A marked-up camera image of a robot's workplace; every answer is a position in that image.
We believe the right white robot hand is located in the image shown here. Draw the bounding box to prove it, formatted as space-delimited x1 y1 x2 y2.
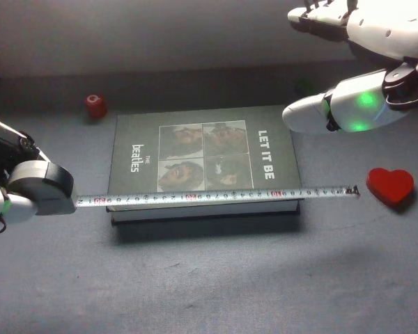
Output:
281 0 418 135

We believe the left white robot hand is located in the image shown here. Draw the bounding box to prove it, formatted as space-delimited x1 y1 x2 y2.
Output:
0 113 52 234

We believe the grey tape measure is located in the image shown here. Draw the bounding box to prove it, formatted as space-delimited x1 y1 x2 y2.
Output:
6 160 362 217

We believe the black hardcover book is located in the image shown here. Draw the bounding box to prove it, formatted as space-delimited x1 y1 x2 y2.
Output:
105 104 304 227

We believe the green cylinder block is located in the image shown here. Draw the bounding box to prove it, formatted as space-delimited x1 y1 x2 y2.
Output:
295 79 314 97

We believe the red cylinder block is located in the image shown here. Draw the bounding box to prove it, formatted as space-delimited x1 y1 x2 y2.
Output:
84 93 109 120

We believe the red heart block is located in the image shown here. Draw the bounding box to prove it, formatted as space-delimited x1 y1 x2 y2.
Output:
365 167 415 210

